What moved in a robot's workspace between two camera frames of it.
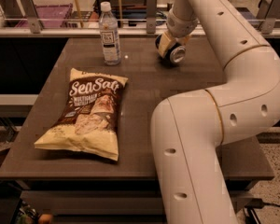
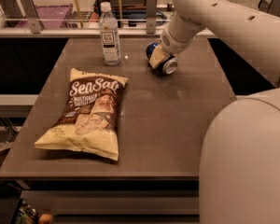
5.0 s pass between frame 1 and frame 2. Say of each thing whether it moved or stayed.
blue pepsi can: moved
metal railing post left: stayed
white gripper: stayed
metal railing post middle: stayed
